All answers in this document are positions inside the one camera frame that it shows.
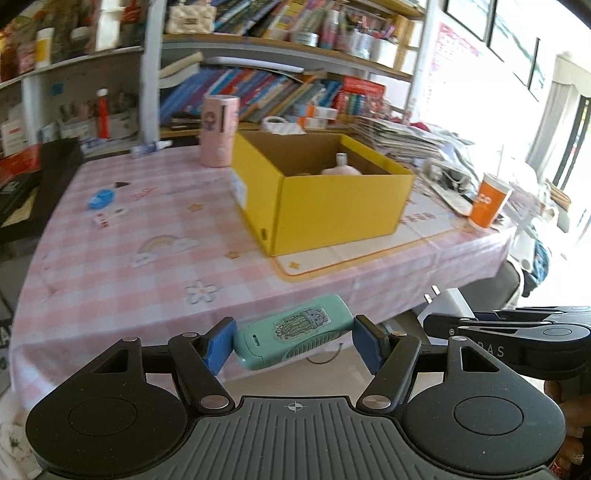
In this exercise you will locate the white charger plug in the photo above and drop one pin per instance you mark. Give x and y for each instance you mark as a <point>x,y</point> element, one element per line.
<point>450,304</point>

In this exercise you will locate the row of blue books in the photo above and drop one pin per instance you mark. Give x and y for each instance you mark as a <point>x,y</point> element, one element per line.
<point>258,94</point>

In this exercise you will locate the small blue item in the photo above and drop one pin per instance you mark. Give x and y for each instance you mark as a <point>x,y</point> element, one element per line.
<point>99,200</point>

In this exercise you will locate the white pen holder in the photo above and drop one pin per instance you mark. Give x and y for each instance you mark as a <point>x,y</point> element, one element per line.
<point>383,51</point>

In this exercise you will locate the white flat laptop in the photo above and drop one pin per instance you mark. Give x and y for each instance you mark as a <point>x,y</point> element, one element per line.
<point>254,64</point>

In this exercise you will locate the pile of papers and cloths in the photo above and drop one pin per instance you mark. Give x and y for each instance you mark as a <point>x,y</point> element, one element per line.
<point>461,170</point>

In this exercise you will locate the yellow cardboard box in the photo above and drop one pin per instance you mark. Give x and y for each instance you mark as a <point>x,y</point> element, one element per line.
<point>332,207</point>

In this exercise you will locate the pink white spray bottle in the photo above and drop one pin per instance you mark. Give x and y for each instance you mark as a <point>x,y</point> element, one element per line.
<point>330,30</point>

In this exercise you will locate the white pen box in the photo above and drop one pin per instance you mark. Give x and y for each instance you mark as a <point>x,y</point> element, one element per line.
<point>120,122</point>

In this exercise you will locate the white yellow bottle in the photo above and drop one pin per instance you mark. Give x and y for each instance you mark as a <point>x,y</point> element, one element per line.
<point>45,48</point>

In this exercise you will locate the white side shelf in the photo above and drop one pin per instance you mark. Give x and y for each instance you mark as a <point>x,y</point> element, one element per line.
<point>69,60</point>

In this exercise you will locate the person's right hand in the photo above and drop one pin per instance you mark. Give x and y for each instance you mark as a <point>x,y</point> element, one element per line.
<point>577,424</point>

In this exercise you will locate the white blue tube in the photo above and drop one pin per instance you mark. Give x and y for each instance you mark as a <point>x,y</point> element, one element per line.
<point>150,149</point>

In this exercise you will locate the small white red box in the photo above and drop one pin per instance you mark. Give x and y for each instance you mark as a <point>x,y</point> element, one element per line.
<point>110,217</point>

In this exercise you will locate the pink wall calendar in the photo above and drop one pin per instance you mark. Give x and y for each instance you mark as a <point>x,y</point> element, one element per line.
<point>455,50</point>

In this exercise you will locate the white orange carton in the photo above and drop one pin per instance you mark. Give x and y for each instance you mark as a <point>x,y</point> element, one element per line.
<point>316,122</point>
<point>321,111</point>

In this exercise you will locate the orange paper cup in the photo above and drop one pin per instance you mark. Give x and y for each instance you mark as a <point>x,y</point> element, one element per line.
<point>489,205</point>

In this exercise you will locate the small white quilted handbag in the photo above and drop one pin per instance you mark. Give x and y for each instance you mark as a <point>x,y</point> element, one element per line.
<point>284,125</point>

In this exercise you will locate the white curtain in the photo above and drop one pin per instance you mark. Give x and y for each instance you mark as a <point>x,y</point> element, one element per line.
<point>563,120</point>

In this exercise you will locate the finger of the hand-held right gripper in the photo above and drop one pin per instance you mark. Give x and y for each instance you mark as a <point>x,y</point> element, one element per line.
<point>443,327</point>
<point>487,315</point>

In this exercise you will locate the teal handheld device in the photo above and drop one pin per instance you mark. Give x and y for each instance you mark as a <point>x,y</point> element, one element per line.
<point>295,332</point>

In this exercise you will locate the silver pen holder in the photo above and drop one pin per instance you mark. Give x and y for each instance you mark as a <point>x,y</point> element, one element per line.
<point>356,44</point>

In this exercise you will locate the red white bottle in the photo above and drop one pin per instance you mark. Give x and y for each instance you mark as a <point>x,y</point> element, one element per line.
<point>104,115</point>

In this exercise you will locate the white frame wooden bookshelf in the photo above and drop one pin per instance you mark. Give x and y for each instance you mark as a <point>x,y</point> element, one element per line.
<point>152,83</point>

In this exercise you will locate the pink checkered tablecloth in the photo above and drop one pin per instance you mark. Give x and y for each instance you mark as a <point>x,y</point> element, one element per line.
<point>161,207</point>

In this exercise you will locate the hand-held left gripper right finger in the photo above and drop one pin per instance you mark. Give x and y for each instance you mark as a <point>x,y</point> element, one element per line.
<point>367,344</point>

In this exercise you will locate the stack of newspapers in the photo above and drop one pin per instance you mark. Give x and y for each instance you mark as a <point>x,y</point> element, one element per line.
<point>397,138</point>

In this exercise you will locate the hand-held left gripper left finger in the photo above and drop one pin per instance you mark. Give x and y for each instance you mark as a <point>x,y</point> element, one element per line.
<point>219,344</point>

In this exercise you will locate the black picture frame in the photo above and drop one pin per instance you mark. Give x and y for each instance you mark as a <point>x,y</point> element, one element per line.
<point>468,16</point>
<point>515,41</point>

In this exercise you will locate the row of leaning books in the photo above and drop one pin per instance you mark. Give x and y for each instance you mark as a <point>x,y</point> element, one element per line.
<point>268,18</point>

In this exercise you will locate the red boxed book set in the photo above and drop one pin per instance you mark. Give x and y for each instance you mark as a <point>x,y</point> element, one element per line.
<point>362,97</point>

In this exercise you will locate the small black item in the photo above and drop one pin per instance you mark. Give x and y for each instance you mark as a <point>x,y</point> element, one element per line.
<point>121,184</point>

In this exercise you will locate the pink cylindrical canister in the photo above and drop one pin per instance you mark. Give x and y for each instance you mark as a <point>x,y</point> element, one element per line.
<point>218,134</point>

